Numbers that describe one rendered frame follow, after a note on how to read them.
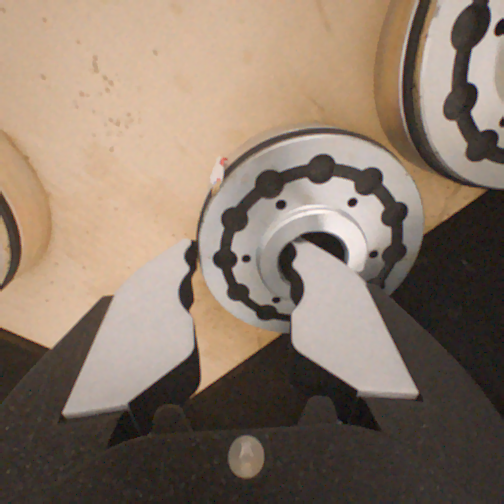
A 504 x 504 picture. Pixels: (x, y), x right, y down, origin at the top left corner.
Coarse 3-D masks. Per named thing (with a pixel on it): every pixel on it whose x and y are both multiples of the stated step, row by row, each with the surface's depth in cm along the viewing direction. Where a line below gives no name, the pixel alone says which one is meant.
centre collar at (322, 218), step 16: (304, 208) 11; (320, 208) 10; (336, 208) 11; (272, 224) 11; (288, 224) 10; (304, 224) 10; (320, 224) 10; (336, 224) 11; (352, 224) 11; (272, 240) 11; (288, 240) 11; (352, 240) 11; (256, 256) 12; (272, 256) 11; (352, 256) 11; (272, 272) 12; (272, 288) 12; (288, 288) 12
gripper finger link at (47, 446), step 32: (96, 320) 8; (64, 352) 7; (32, 384) 6; (64, 384) 6; (0, 416) 5; (32, 416) 5; (96, 416) 5; (128, 416) 6; (0, 448) 5; (32, 448) 5; (64, 448) 5; (96, 448) 5; (0, 480) 4; (32, 480) 4
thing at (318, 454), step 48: (192, 432) 5; (240, 432) 5; (288, 432) 5; (336, 432) 5; (96, 480) 4; (144, 480) 4; (192, 480) 4; (240, 480) 4; (288, 480) 4; (336, 480) 4; (384, 480) 4; (432, 480) 4
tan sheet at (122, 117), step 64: (0, 0) 9; (64, 0) 9; (128, 0) 10; (192, 0) 10; (256, 0) 10; (320, 0) 10; (384, 0) 10; (0, 64) 10; (64, 64) 10; (128, 64) 11; (192, 64) 11; (256, 64) 11; (320, 64) 11; (0, 128) 11; (64, 128) 12; (128, 128) 12; (192, 128) 12; (256, 128) 12; (64, 192) 13; (128, 192) 13; (192, 192) 13; (448, 192) 14; (64, 256) 15; (128, 256) 15; (0, 320) 17; (64, 320) 17
